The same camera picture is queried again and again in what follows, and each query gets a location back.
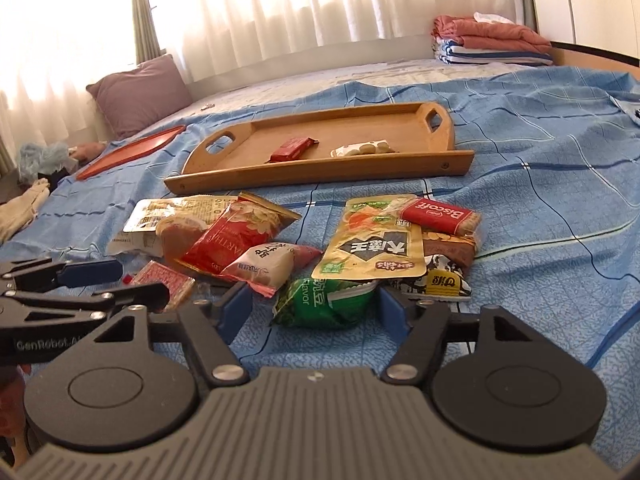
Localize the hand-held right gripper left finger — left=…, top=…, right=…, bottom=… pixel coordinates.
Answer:
left=92, top=281, right=253, bottom=388

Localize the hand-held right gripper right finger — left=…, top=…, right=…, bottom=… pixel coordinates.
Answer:
left=377, top=284, right=536, bottom=389

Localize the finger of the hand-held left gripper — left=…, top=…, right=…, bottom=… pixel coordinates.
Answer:
left=0, top=282, right=171, bottom=333
left=0, top=257, right=124, bottom=292

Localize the small red patterned packet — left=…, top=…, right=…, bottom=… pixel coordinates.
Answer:
left=122, top=260, right=196, bottom=311

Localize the black white yellow packet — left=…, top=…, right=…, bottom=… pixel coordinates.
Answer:
left=400, top=255, right=473, bottom=301

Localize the large yellow black packet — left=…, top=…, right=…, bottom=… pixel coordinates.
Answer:
left=311, top=195, right=428, bottom=281

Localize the green snack packet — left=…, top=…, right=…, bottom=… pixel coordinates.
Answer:
left=271, top=277, right=378, bottom=331

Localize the red chips packet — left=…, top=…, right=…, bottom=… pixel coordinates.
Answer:
left=177, top=191, right=302, bottom=276

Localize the brown snack packet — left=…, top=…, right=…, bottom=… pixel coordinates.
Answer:
left=422, top=230, right=478, bottom=268

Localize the beige snack packet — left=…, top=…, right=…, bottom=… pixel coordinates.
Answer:
left=107, top=195, right=241, bottom=256

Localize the red biscuit packet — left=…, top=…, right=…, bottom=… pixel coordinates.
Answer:
left=399, top=197, right=483, bottom=237

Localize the white spotted snack packet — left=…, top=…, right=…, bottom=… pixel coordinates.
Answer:
left=330, top=140, right=392, bottom=158

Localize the dark red snack packet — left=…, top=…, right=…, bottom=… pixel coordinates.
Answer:
left=265, top=137, right=319, bottom=163

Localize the wooden tray with handles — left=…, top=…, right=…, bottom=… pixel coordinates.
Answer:
left=164, top=101, right=476, bottom=196

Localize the beige crumpled cloth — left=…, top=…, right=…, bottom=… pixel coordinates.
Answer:
left=0, top=180, right=51, bottom=243

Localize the pink soft toy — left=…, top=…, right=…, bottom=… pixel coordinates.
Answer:
left=67, top=141, right=106, bottom=161

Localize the crumpled light blue cloth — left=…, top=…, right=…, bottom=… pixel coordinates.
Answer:
left=17, top=141, right=76, bottom=178

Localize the flat red plastic tray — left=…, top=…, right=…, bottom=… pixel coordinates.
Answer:
left=75, top=125, right=186, bottom=181

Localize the purple pillow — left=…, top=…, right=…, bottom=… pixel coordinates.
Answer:
left=86, top=54, right=193, bottom=138

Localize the blue checked bedsheet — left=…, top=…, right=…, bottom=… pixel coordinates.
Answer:
left=0, top=66, right=640, bottom=461

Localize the white quilted mattress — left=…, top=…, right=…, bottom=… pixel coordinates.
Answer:
left=165, top=57, right=551, bottom=116

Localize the folded blue striped towel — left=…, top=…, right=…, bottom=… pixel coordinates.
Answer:
left=434, top=37, right=553, bottom=66

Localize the folded pink blanket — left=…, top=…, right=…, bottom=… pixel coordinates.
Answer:
left=432, top=12, right=553, bottom=53

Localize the folded white cloth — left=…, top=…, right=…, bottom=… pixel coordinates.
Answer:
left=472, top=11, right=516, bottom=25

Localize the white sheer curtain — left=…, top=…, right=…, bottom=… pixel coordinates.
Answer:
left=0, top=0, right=526, bottom=106

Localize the white wardrobe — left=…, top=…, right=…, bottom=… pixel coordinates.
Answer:
left=525, top=0, right=640, bottom=56

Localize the wooden bed frame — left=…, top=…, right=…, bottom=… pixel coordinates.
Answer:
left=550, top=40, right=640, bottom=68

